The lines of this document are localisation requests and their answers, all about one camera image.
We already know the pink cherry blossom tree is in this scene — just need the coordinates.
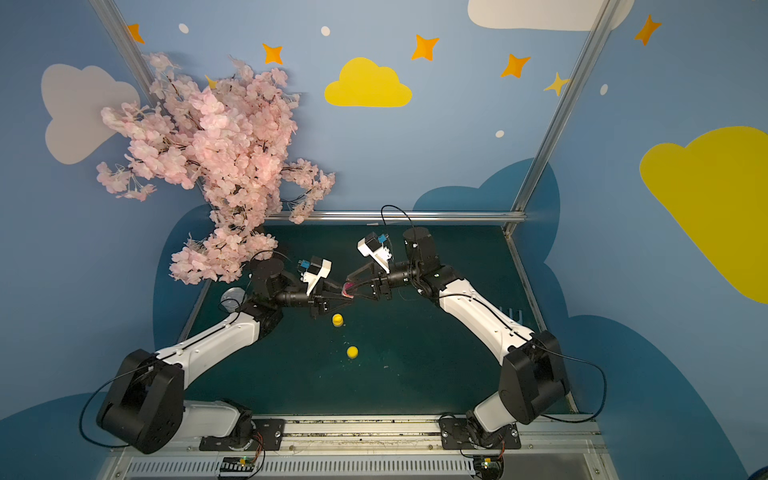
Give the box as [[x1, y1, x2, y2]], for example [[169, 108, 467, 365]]
[[97, 53, 335, 285]]

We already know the left electronics board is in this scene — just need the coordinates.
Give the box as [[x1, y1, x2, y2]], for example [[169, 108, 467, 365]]
[[216, 456, 257, 479]]

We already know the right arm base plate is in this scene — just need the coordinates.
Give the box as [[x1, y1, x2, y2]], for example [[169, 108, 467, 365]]
[[437, 414, 521, 450]]

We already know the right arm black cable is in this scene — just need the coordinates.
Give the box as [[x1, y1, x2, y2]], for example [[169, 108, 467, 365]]
[[380, 203, 608, 425]]

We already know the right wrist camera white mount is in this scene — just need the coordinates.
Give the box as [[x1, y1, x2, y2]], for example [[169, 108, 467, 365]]
[[357, 232, 392, 273]]

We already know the magenta paint jar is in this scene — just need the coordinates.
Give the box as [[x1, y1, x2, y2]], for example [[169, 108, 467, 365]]
[[341, 282, 355, 299]]

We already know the left aluminium frame post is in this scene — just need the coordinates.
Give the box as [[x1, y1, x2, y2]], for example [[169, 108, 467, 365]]
[[89, 0, 157, 103]]

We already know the silver metal can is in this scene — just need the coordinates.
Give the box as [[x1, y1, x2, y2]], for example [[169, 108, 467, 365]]
[[219, 287, 246, 313]]

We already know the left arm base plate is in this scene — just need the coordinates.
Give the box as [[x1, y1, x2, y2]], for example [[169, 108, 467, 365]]
[[199, 417, 286, 452]]

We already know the horizontal aluminium frame bar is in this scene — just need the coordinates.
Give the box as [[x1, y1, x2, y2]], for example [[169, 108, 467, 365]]
[[304, 207, 526, 224]]

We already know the aluminium frame post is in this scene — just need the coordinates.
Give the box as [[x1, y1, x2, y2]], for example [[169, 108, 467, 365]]
[[511, 0, 622, 217], [89, 0, 157, 103]]

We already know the right electronics board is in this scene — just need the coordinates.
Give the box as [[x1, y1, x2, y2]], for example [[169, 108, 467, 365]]
[[472, 456, 504, 480]]

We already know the electronics board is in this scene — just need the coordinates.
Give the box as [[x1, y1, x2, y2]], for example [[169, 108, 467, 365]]
[[472, 456, 504, 480], [216, 456, 257, 479]]

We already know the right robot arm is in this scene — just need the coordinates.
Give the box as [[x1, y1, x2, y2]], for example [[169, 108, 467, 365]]
[[343, 227, 570, 434]]

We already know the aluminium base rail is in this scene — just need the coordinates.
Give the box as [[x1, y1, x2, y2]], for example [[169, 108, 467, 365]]
[[99, 415, 618, 479]]

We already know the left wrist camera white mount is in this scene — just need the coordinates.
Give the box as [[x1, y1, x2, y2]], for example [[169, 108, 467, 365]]
[[298, 256, 332, 295]]

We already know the right aluminium frame post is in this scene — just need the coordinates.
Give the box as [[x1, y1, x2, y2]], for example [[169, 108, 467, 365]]
[[511, 0, 622, 217]]

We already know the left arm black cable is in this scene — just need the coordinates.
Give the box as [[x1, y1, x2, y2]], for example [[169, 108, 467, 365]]
[[79, 248, 301, 450]]

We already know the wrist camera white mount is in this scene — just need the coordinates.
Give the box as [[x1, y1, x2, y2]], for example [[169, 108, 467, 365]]
[[298, 256, 332, 295], [357, 232, 392, 273]]

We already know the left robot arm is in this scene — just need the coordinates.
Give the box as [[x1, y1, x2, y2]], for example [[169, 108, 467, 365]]
[[96, 257, 341, 454]]

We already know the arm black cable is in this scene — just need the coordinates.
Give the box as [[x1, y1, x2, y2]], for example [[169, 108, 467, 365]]
[[380, 203, 608, 425], [79, 248, 301, 450]]

